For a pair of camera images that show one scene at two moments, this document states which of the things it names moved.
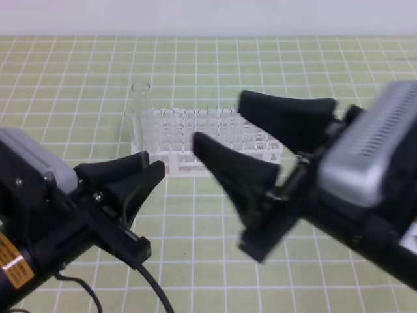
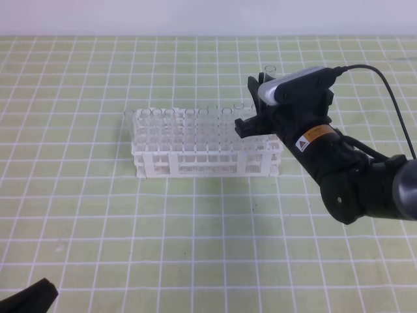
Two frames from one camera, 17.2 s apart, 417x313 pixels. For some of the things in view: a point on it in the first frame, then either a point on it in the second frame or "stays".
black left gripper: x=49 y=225 → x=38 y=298
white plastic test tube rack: x=166 y=135 stays
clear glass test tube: x=139 y=117 → x=270 y=70
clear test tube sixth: x=203 y=120 stays
